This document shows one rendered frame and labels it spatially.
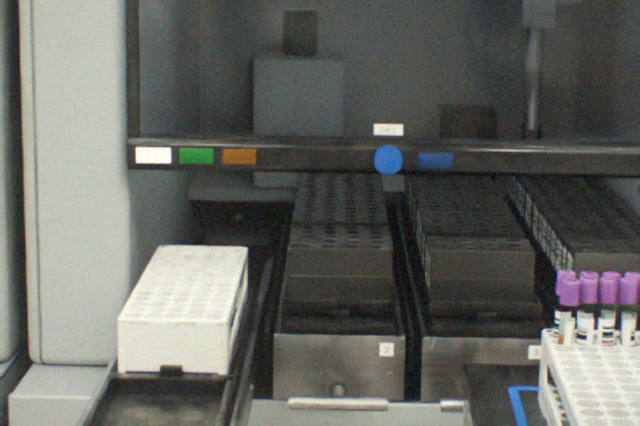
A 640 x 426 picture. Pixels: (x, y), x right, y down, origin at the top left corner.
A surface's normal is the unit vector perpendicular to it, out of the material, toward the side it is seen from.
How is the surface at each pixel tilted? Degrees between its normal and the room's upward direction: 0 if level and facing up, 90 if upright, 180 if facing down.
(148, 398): 0
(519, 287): 90
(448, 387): 90
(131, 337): 90
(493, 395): 0
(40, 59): 90
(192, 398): 0
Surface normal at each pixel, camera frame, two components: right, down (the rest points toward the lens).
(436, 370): -0.01, 0.21
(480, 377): 0.01, -0.98
